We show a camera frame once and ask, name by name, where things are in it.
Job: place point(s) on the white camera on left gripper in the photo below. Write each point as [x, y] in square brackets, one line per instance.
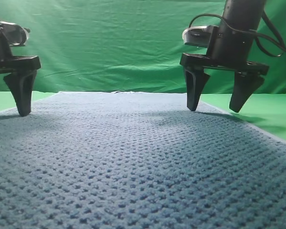
[15, 34]

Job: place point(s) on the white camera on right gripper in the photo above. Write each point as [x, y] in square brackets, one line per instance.
[197, 36]

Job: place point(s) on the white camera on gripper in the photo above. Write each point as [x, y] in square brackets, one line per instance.
[15, 34]
[197, 36]

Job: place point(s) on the blue waffle-weave towel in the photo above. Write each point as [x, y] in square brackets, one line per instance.
[137, 161]

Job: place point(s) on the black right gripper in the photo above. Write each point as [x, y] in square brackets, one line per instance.
[229, 48]

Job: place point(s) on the green backdrop cloth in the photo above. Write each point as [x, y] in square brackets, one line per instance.
[109, 45]

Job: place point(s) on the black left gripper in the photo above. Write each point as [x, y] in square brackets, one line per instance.
[21, 81]

